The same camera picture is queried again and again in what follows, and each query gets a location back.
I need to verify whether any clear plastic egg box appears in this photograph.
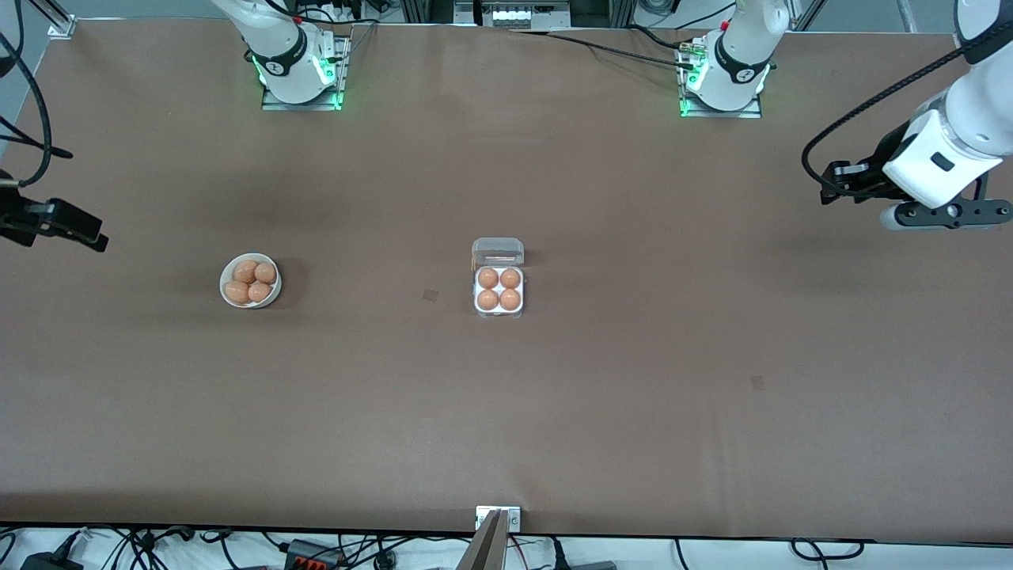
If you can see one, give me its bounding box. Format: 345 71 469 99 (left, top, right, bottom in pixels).
472 237 525 319

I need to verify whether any black red connector box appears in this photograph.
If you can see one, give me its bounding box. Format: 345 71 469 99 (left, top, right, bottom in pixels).
286 539 349 570

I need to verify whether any white round bowl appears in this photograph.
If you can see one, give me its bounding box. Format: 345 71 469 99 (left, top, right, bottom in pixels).
219 253 282 310

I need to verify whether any black power adapter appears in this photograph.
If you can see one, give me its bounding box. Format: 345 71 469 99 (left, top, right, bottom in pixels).
20 550 85 570

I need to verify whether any grey power strip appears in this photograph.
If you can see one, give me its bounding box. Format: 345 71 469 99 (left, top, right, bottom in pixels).
455 0 572 31

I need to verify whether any grey metal bar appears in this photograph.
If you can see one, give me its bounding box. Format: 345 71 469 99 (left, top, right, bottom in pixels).
455 509 510 570

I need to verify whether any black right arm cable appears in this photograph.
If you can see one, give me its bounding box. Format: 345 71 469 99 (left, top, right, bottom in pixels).
0 0 74 189

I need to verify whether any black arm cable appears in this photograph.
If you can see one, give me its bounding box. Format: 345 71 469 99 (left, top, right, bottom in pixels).
801 44 976 195
0 0 74 189

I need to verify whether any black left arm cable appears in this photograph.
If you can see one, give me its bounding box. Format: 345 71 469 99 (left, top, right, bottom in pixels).
801 44 976 195

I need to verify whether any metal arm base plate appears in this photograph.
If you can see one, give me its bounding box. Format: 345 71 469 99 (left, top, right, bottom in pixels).
261 36 344 112
678 36 764 120

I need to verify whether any aluminium frame profile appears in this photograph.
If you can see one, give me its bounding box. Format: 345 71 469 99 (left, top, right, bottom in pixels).
32 0 78 39

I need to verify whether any short black table cable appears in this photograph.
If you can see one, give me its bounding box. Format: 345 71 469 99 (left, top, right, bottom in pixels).
629 24 691 53

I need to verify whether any long black table cable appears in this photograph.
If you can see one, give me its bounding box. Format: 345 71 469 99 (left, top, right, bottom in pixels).
506 28 697 68

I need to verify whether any metal table edge bracket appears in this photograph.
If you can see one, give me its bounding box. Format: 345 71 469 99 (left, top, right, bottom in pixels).
476 506 522 533

